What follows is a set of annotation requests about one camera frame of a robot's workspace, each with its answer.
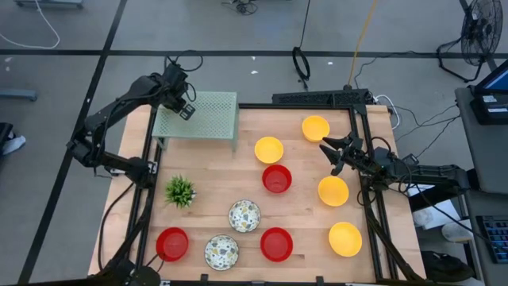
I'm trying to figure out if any yellow plastic mini bowl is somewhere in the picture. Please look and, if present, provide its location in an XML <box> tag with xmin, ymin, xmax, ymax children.
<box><xmin>317</xmin><ymin>176</ymin><xmax>350</xmax><ymax>208</ymax></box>
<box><xmin>328</xmin><ymin>221</ymin><xmax>364</xmax><ymax>258</ymax></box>
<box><xmin>301</xmin><ymin>114</ymin><xmax>331</xmax><ymax>143</ymax></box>
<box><xmin>254</xmin><ymin>136</ymin><xmax>285</xmax><ymax>165</ymax></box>

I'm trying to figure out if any yellow hanging cable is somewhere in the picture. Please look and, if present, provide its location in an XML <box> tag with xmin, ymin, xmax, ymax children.
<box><xmin>347</xmin><ymin>0</ymin><xmax>378</xmax><ymax>87</ymax></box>

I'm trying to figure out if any black hanging coiled cable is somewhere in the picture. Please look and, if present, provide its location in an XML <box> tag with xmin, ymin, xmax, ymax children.
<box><xmin>291</xmin><ymin>0</ymin><xmax>313</xmax><ymax>91</ymax></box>

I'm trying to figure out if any green perforated metal shelf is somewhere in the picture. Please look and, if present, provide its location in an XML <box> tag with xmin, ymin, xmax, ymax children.
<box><xmin>151</xmin><ymin>91</ymin><xmax>241</xmax><ymax>153</ymax></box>

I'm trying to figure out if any white floor cable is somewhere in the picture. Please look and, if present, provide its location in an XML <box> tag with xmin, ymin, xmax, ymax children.
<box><xmin>0</xmin><ymin>0</ymin><xmax>62</xmax><ymax>51</ymax></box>

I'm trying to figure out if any black keyboard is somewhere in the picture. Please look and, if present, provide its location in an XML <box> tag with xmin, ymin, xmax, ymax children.
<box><xmin>475</xmin><ymin>214</ymin><xmax>508</xmax><ymax>265</ymax></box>

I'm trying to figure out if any grey keyboard desk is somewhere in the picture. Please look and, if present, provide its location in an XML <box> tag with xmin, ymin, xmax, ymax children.
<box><xmin>463</xmin><ymin>189</ymin><xmax>508</xmax><ymax>286</ymax></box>

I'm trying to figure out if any white paper sheet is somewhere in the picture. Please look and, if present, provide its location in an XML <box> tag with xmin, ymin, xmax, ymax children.
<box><xmin>410</xmin><ymin>184</ymin><xmax>462</xmax><ymax>230</ymax></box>

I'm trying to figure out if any black device with labels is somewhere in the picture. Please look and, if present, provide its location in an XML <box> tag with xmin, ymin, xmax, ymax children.
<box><xmin>469</xmin><ymin>91</ymin><xmax>508</xmax><ymax>126</ymax></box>

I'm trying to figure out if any white leaf-patterned mini bowl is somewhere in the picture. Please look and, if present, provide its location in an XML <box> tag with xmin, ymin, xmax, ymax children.
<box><xmin>228</xmin><ymin>199</ymin><xmax>263</xmax><ymax>234</ymax></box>
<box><xmin>203</xmin><ymin>234</ymin><xmax>241</xmax><ymax>272</ymax></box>

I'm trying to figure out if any red plastic mini bowl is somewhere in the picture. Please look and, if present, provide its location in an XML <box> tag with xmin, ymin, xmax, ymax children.
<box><xmin>260</xmin><ymin>226</ymin><xmax>294</xmax><ymax>263</ymax></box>
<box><xmin>261</xmin><ymin>164</ymin><xmax>293</xmax><ymax>195</ymax></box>
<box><xmin>155</xmin><ymin>226</ymin><xmax>190</xmax><ymax>263</ymax></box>

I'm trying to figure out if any grey table foot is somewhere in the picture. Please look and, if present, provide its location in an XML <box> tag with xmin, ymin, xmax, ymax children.
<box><xmin>0</xmin><ymin>87</ymin><xmax>39</xmax><ymax>102</ymax></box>

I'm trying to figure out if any white plug cable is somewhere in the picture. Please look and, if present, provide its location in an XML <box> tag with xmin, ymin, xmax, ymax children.
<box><xmin>372</xmin><ymin>94</ymin><xmax>402</xmax><ymax>131</ymax></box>

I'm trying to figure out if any black perforated metal box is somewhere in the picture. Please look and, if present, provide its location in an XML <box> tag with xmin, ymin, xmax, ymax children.
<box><xmin>271</xmin><ymin>88</ymin><xmax>374</xmax><ymax>107</ymax></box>

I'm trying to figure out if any black and white shoe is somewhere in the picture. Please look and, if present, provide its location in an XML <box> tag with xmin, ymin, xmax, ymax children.
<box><xmin>0</xmin><ymin>122</ymin><xmax>28</xmax><ymax>157</ymax></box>

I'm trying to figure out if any grey cart base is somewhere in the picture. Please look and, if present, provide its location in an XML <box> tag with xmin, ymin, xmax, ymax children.
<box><xmin>13</xmin><ymin>0</ymin><xmax>85</xmax><ymax>10</ymax></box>

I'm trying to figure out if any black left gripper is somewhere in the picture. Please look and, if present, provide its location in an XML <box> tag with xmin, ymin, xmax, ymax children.
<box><xmin>160</xmin><ymin>63</ymin><xmax>198</xmax><ymax>122</ymax></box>

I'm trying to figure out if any artificial plant in white pot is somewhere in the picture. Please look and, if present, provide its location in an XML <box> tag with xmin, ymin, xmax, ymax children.
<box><xmin>164</xmin><ymin>174</ymin><xmax>198</xmax><ymax>210</ymax></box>

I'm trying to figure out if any black floor fan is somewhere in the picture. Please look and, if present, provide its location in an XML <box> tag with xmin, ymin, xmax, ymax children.
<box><xmin>436</xmin><ymin>0</ymin><xmax>505</xmax><ymax>83</ymax></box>

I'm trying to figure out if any monitor with blue screen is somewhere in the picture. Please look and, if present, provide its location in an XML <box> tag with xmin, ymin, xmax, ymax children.
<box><xmin>474</xmin><ymin>58</ymin><xmax>508</xmax><ymax>95</ymax></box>

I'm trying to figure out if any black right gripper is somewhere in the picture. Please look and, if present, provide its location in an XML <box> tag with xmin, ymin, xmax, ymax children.
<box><xmin>319</xmin><ymin>133</ymin><xmax>376</xmax><ymax>176</ymax></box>

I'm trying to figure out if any black cable bundle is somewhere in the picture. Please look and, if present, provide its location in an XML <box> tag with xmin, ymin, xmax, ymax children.
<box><xmin>221</xmin><ymin>0</ymin><xmax>260</xmax><ymax>17</ymax></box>

